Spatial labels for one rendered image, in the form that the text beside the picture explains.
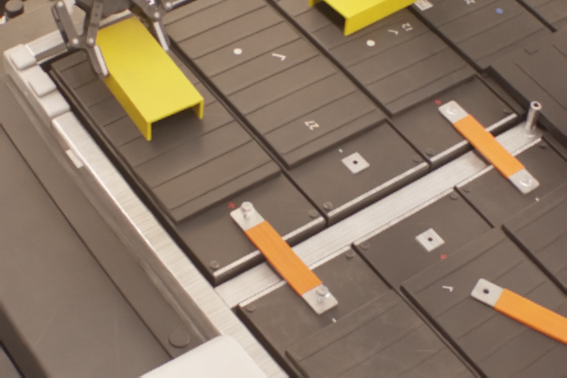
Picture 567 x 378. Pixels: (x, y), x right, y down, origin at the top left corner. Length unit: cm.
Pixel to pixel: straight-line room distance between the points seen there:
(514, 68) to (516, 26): 9
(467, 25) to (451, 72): 10
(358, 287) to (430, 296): 7
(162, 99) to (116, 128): 6
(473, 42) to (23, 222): 63
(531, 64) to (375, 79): 20
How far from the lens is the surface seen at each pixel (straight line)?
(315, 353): 118
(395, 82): 143
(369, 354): 119
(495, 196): 135
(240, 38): 146
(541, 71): 149
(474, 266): 127
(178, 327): 106
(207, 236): 127
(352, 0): 148
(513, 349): 122
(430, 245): 129
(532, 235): 131
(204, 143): 134
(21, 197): 117
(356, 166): 134
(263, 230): 127
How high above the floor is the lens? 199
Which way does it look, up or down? 48 degrees down
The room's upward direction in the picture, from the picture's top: 7 degrees clockwise
